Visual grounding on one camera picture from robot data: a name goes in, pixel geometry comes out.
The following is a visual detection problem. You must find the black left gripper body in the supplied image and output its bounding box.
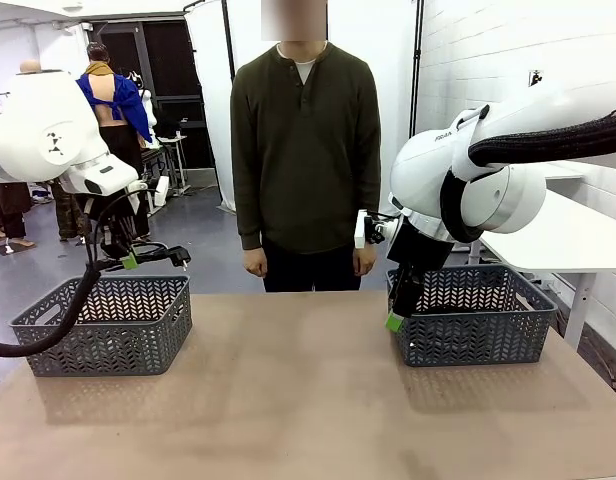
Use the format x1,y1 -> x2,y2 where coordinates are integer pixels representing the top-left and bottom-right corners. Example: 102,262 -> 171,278
85,192 -> 139,236

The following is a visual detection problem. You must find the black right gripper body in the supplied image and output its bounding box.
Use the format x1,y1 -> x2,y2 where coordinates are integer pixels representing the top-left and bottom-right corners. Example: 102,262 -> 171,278
386,218 -> 455,275

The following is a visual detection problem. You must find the person's left forearm olive sleeve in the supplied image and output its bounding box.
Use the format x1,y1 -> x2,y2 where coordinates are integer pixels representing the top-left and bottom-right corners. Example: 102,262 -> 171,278
355,164 -> 383,249

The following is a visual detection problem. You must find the person's right forearm olive sleeve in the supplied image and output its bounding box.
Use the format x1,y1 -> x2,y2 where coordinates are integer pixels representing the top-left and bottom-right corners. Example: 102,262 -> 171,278
232,164 -> 264,251

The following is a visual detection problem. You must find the person's left hand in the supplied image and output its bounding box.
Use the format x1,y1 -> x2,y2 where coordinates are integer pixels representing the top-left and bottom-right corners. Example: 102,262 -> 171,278
352,244 -> 378,276

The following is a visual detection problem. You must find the person's right hand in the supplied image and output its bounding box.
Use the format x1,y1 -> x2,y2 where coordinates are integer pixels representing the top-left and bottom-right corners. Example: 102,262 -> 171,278
243,247 -> 269,278

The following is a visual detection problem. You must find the grey plastic lattice basket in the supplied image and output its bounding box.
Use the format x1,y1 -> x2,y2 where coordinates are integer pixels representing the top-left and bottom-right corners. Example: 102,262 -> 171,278
8,274 -> 193,377
386,264 -> 559,368

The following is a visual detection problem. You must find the mannequin in dark coat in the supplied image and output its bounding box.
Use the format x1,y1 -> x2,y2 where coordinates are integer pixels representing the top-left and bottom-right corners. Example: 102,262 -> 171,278
0,182 -> 37,251

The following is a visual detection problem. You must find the mannequin in blue shirt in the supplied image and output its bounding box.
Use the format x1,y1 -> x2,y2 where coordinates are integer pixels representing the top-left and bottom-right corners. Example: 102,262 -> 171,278
76,42 -> 154,241

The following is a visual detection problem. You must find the large white table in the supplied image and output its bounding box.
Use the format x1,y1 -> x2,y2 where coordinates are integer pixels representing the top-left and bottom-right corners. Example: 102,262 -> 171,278
470,192 -> 616,346

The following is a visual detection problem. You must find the person in olive henley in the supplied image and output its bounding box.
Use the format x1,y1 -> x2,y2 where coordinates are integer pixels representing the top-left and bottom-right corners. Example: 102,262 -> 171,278
230,0 -> 383,294

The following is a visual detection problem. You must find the white photo backdrop screen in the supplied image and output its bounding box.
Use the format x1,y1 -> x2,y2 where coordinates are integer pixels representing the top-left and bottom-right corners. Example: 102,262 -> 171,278
183,0 -> 424,217

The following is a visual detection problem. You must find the black backdrop panel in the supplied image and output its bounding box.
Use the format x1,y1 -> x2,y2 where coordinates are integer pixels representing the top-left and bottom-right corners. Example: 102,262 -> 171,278
90,19 -> 217,171

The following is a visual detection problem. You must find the mannequin in cream top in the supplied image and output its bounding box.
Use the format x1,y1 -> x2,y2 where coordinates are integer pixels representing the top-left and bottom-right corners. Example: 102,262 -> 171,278
18,58 -> 89,241

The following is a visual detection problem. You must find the black backdrop stand pole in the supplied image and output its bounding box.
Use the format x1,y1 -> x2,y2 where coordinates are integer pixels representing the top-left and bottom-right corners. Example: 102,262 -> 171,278
220,0 -> 238,94
410,0 -> 425,136

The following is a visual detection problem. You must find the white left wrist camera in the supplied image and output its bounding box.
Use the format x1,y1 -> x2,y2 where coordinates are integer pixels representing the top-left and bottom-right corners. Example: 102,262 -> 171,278
146,174 -> 170,207

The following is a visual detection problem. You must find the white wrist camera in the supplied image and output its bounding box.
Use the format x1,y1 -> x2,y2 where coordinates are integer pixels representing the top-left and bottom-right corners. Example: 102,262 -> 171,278
146,174 -> 170,207
354,209 -> 389,250

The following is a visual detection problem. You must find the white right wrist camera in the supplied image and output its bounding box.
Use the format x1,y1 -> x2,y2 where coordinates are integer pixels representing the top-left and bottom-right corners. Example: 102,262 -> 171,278
354,209 -> 389,250

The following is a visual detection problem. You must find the black braided left arm hose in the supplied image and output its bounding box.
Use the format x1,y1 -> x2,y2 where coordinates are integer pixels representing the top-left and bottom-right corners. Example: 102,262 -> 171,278
0,189 -> 149,357

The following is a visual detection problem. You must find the black braided arm hose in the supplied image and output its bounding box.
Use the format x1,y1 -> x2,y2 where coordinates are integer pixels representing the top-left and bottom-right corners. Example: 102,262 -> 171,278
0,189 -> 149,357
440,108 -> 616,244

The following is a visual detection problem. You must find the white frame workbench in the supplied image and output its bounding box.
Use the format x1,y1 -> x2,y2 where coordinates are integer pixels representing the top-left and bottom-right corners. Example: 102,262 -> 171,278
137,134 -> 190,199

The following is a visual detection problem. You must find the black braided right arm hose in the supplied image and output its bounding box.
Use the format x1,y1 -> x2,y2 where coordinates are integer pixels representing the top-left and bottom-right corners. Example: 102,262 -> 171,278
440,108 -> 616,244

